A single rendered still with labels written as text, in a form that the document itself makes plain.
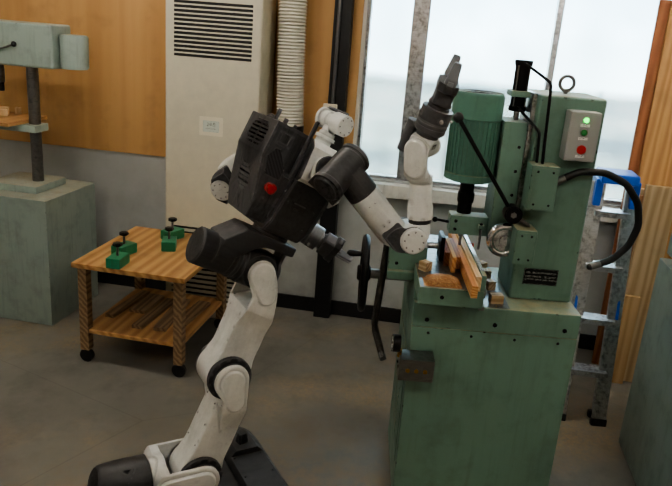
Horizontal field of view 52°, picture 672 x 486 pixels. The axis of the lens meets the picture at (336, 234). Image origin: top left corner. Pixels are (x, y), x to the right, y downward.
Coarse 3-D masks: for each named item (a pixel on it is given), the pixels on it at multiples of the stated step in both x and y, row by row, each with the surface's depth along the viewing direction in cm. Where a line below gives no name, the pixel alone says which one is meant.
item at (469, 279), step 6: (450, 234) 267; (456, 240) 259; (462, 252) 245; (462, 258) 239; (462, 264) 235; (468, 264) 233; (462, 270) 234; (468, 270) 227; (462, 276) 233; (468, 276) 222; (468, 282) 220; (474, 282) 217; (468, 288) 220; (474, 288) 214; (474, 294) 214
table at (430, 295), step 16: (432, 240) 270; (432, 256) 251; (400, 272) 242; (416, 272) 235; (432, 272) 235; (448, 272) 236; (416, 288) 231; (432, 288) 221; (448, 288) 221; (464, 288) 222; (432, 304) 222; (448, 304) 222; (464, 304) 222; (480, 304) 222
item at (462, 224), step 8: (448, 216) 249; (456, 216) 244; (464, 216) 244; (472, 216) 244; (480, 216) 245; (448, 224) 248; (456, 224) 245; (464, 224) 245; (472, 224) 244; (456, 232) 246; (464, 232) 245; (472, 232) 245
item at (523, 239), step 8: (520, 224) 234; (512, 232) 234; (520, 232) 228; (528, 232) 227; (536, 232) 227; (512, 240) 233; (520, 240) 228; (528, 240) 228; (536, 240) 228; (512, 248) 232; (520, 248) 229; (528, 248) 229; (512, 256) 231; (520, 256) 230; (528, 256) 230; (528, 264) 231
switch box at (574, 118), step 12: (576, 120) 219; (600, 120) 219; (564, 132) 224; (576, 132) 220; (588, 132) 220; (564, 144) 223; (576, 144) 221; (588, 144) 221; (564, 156) 223; (588, 156) 222
